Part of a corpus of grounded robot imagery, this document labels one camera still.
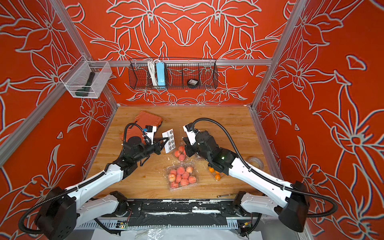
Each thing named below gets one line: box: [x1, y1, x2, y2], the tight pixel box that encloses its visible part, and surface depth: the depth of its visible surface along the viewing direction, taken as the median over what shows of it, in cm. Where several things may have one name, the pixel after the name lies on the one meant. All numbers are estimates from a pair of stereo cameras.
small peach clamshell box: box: [174, 144, 187, 162], surface depth 91 cm
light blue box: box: [156, 62, 166, 86], surface depth 91 cm
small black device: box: [187, 79, 199, 86], surface depth 97 cm
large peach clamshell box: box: [166, 162, 199, 192], surface depth 81 cm
